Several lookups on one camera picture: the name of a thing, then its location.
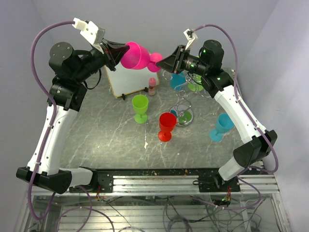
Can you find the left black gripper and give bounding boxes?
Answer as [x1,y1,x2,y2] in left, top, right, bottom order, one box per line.
[74,38,131,83]

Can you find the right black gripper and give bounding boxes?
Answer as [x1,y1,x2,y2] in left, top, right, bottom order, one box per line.
[155,45,208,76]

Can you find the blue wine glass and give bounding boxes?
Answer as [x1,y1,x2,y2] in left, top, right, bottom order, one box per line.
[209,113,234,142]
[169,72,186,91]

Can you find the pink wine glass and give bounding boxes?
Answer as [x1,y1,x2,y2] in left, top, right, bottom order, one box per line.
[120,42,163,73]

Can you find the green wine glass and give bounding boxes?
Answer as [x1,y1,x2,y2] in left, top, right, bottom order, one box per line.
[188,74,203,92]
[132,94,149,124]

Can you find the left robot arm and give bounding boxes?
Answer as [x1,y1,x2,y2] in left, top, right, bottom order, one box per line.
[16,41,129,194]

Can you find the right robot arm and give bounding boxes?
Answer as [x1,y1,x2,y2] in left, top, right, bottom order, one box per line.
[156,40,278,191]

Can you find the green wine glass on table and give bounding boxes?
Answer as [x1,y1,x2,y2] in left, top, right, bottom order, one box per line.
[132,94,149,124]

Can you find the chrome wine glass rack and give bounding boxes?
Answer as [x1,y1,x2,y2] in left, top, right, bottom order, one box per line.
[161,71,211,128]

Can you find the red wine glass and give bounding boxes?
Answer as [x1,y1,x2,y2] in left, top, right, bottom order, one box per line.
[158,112,177,142]

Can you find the small pink bottle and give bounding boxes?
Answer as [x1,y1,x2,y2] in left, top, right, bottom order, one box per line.
[148,77,156,96]

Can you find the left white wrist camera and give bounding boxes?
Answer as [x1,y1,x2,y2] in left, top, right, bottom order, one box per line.
[73,18,105,46]

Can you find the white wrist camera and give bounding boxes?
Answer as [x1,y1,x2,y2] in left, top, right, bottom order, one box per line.
[73,18,105,46]
[183,29,198,51]

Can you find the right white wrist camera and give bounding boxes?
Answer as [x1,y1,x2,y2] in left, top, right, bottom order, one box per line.
[183,29,198,51]

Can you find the small whiteboard with wooden frame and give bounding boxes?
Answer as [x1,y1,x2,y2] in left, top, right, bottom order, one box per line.
[104,65,160,98]

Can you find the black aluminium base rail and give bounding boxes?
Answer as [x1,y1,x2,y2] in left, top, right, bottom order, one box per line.
[83,168,240,195]

